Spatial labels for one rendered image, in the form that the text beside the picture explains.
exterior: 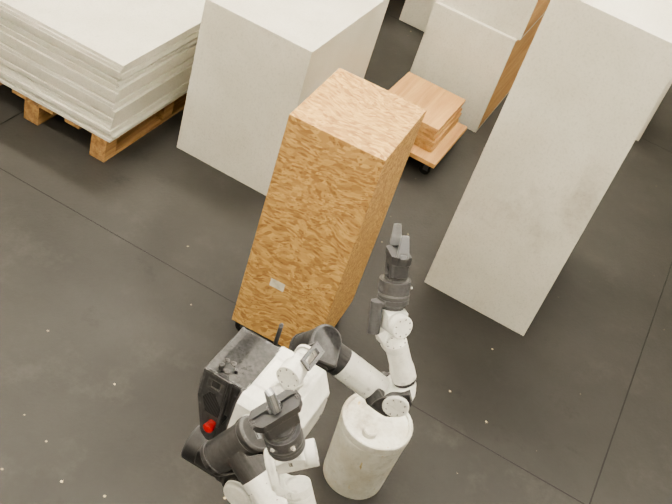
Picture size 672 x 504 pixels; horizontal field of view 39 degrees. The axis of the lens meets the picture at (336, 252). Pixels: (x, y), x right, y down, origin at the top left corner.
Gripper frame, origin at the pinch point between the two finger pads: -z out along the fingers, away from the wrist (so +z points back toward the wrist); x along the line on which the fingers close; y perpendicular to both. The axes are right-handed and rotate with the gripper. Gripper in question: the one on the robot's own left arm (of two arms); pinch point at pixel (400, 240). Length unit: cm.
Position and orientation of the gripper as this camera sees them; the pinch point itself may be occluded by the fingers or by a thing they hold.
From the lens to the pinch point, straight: 255.8
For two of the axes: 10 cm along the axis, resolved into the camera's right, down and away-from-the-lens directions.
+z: -1.0, 9.4, 3.2
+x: 1.2, 3.3, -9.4
